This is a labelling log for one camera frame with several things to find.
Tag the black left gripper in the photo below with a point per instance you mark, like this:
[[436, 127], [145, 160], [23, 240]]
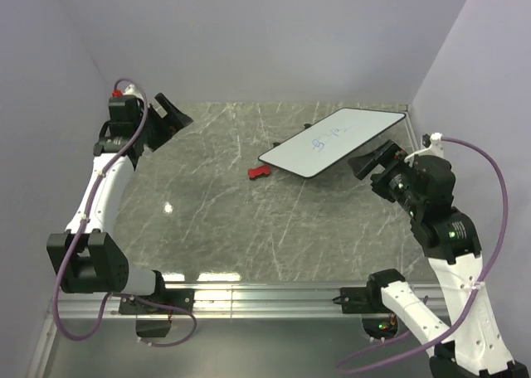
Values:
[[169, 124]]

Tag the aluminium mounting rail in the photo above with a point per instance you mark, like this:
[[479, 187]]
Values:
[[235, 300]]

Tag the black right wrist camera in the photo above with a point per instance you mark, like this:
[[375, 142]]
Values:
[[434, 179]]

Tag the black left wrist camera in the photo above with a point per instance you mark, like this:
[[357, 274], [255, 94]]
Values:
[[125, 109]]

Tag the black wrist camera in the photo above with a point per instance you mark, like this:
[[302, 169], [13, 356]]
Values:
[[434, 179], [125, 109]]

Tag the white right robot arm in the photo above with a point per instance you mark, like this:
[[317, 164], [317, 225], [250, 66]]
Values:
[[471, 345]]

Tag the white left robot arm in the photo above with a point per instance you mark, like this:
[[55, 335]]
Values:
[[85, 257]]

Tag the white whiteboard black frame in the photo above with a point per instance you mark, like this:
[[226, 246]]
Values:
[[324, 143]]

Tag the red bone-shaped eraser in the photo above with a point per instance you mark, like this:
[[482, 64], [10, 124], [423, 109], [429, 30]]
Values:
[[259, 172]]

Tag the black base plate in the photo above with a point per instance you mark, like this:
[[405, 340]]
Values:
[[173, 301], [358, 300]]

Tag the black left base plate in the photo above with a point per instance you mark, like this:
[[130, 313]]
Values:
[[173, 301]]

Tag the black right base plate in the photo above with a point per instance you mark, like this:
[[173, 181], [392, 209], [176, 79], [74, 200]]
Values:
[[358, 300]]

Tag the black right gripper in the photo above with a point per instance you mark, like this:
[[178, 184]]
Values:
[[362, 164]]

